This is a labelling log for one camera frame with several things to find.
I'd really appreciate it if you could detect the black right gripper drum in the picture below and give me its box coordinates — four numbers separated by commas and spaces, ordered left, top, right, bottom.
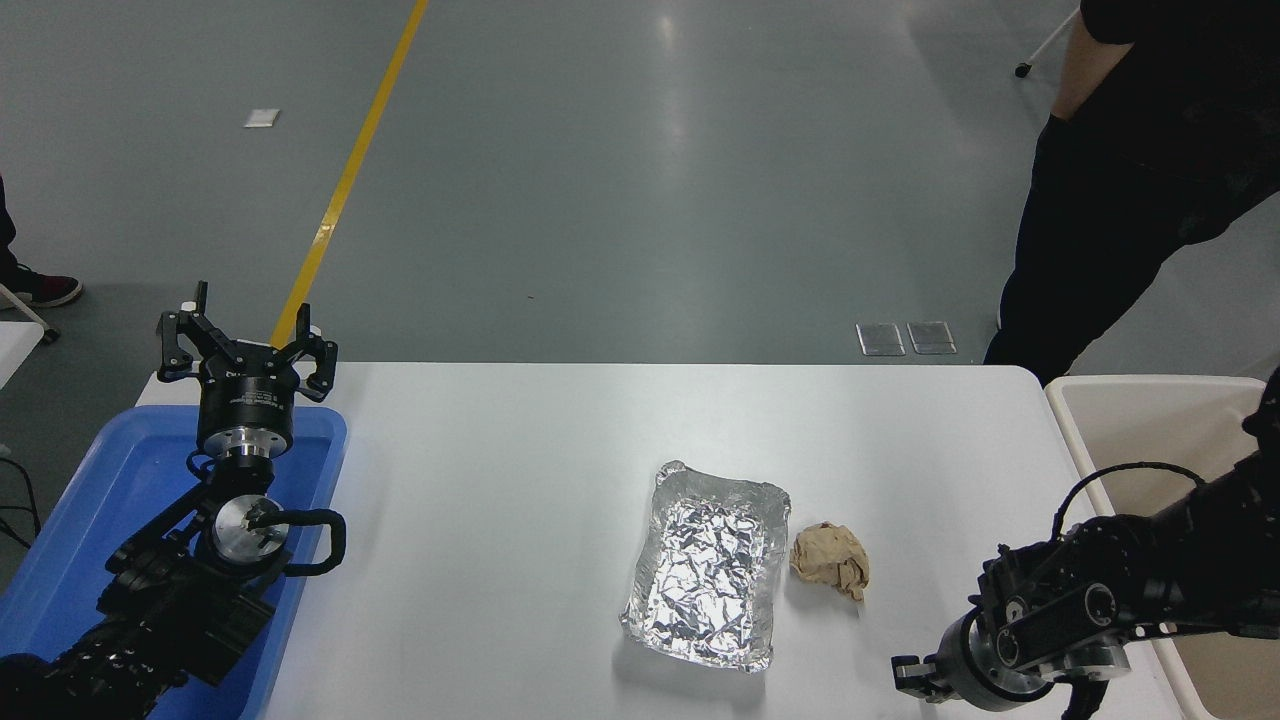
928, 618, 986, 709

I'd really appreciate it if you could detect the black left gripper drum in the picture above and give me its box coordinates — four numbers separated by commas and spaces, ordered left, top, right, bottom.
197, 345, 300, 434

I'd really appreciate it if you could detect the crinkled foil tray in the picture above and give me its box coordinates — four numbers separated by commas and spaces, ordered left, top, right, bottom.
620, 460, 792, 673

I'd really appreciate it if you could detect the crumpled tan paper ball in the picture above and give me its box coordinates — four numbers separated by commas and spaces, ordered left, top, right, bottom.
789, 521, 870, 602

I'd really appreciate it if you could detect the person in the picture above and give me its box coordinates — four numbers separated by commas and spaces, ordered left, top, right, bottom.
983, 0, 1280, 386
0, 172, 84, 309

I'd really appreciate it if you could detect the blue plastic tray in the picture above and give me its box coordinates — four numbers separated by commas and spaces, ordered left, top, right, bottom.
0, 405, 348, 720

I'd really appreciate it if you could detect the white metal leg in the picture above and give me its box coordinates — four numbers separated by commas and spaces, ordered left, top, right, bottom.
0, 283, 59, 344

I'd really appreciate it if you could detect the white side table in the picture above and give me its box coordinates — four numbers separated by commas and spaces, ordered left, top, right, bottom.
0, 320, 46, 391

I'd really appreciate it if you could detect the large pale bin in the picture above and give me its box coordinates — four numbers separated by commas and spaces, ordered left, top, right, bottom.
1045, 375, 1280, 720

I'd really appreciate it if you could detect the white wheeled chair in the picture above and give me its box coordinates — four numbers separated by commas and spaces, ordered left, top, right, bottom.
1014, 8, 1083, 79

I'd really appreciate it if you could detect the black cable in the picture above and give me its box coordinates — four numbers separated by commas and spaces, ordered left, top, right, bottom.
0, 455, 43, 549

